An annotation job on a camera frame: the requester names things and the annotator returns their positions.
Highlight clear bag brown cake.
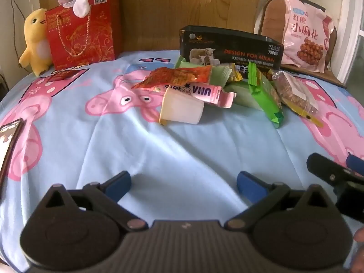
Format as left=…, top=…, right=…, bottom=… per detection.
left=272, top=71, right=323, bottom=127

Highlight pink UHA candy packet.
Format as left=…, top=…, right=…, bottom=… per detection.
left=146, top=83, right=237, bottom=109

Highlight white jelly cup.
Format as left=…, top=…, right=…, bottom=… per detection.
left=159, top=88, right=204, bottom=124

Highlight green cracker packet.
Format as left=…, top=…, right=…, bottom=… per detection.
left=248, top=62, right=284, bottom=128

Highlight light green snack packet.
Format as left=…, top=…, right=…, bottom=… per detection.
left=174, top=56, right=232, bottom=87

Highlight orange red spicy snack packet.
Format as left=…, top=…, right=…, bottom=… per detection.
left=133, top=65, right=212, bottom=89

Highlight peppa pig bed sheet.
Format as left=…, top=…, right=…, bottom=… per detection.
left=1, top=51, right=363, bottom=272

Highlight small red envelope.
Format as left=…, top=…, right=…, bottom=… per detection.
left=47, top=70, right=78, bottom=83

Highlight pink twisted snack bag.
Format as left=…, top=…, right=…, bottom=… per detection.
left=282, top=0, right=334, bottom=73

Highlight red gift bag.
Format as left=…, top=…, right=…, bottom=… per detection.
left=46, top=0, right=122, bottom=70

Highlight black open cardboard box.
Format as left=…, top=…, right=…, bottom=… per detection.
left=179, top=25, right=284, bottom=72

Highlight yellow duck plush toy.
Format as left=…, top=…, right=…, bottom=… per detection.
left=19, top=8, right=53, bottom=77

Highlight brown seat cushion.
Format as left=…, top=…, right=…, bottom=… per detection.
left=255, top=0, right=346, bottom=88

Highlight brown wooden headboard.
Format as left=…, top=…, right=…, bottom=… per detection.
left=38, top=0, right=262, bottom=53

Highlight smartphone on gripper mount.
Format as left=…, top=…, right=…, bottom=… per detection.
left=1, top=118, right=24, bottom=188

